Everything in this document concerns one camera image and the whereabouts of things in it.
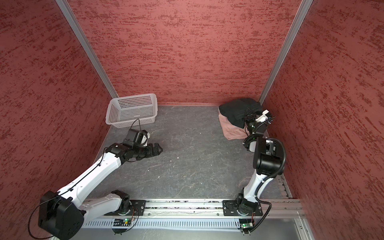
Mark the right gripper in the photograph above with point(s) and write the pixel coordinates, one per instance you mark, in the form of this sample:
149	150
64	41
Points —
250	117

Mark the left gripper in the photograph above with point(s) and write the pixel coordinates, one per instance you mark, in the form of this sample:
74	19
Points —
150	153

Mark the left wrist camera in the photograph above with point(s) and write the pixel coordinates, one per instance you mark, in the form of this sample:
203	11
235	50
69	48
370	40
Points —
145	138

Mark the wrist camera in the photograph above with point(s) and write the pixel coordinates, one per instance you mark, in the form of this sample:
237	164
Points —
145	138
264	117

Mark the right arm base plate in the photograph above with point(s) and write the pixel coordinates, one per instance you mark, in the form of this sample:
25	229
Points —
229	207

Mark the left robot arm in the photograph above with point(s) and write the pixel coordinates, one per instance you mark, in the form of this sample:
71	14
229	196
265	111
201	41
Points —
64	212

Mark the white plastic basket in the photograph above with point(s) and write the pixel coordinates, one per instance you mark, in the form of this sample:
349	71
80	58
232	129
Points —
132	110

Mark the black shorts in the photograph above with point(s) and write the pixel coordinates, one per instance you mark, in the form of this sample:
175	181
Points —
237	109

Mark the pink shorts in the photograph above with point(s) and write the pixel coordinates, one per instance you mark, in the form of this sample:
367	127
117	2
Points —
230	131

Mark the left aluminium corner post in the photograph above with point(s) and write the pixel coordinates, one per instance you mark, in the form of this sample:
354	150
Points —
79	33

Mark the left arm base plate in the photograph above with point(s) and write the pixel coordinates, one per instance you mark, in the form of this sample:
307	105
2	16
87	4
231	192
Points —
136	208

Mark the slotted white cable duct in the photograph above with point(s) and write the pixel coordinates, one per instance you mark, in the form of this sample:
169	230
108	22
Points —
170	224

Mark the right aluminium corner post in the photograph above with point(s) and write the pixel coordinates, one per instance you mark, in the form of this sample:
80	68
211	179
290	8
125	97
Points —
290	37

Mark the right circuit board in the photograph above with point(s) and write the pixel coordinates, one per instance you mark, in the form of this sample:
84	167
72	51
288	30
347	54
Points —
246	224

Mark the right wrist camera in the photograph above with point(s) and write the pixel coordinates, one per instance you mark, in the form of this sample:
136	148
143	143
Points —
264	117

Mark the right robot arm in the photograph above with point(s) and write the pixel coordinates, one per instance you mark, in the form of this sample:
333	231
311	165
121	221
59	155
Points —
268	162

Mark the aluminium corner post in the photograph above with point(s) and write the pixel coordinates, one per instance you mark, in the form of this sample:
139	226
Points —
290	37
79	33

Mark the left circuit board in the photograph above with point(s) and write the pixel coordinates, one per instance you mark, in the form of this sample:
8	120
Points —
121	223

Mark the circuit board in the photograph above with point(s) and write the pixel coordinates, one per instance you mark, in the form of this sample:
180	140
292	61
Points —
246	224
121	223

